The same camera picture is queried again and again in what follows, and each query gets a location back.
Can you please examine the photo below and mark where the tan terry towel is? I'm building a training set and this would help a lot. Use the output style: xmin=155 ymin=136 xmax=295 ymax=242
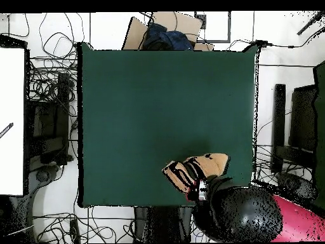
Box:
xmin=161 ymin=152 xmax=230 ymax=194

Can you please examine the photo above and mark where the black cable adapter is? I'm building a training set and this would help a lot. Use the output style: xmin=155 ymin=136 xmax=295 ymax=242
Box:
xmin=254 ymin=39 xmax=274 ymax=48

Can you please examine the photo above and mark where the open cardboard box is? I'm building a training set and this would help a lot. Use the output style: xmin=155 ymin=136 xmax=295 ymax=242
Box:
xmin=121 ymin=11 xmax=215 ymax=51

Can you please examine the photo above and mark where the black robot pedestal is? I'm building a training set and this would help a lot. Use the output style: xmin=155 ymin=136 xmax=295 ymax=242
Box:
xmin=133 ymin=206 xmax=194 ymax=243

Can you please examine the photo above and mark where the dark blue clothing pile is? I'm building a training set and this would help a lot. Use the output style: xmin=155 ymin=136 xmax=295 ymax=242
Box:
xmin=141 ymin=22 xmax=194 ymax=51

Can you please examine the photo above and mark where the bluish cable tangle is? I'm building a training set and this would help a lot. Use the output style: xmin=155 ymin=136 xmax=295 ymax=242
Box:
xmin=190 ymin=220 xmax=211 ymax=243

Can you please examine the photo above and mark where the white desk top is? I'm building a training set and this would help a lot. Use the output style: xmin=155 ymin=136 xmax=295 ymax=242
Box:
xmin=0 ymin=47 xmax=27 ymax=196

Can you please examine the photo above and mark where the dark green table cloth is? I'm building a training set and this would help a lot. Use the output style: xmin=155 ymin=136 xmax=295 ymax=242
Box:
xmin=76 ymin=41 xmax=260 ymax=208

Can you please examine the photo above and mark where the black power strip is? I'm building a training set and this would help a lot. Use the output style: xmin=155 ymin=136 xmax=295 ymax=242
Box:
xmin=69 ymin=219 xmax=81 ymax=243

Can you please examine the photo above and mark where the dark green draped cloth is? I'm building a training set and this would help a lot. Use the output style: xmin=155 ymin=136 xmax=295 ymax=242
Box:
xmin=310 ymin=60 xmax=325 ymax=210

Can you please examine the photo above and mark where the black tripod leg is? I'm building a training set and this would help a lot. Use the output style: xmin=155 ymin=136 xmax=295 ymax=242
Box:
xmin=296 ymin=11 xmax=325 ymax=36

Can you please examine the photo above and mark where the black cable tangle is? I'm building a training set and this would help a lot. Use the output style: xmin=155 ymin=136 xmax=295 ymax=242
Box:
xmin=254 ymin=144 xmax=314 ymax=186
xmin=26 ymin=12 xmax=86 ymax=107
xmin=32 ymin=205 xmax=135 ymax=243

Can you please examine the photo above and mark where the office chair base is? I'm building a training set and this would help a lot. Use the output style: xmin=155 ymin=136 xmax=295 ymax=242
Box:
xmin=275 ymin=171 xmax=319 ymax=203
xmin=26 ymin=163 xmax=65 ymax=243

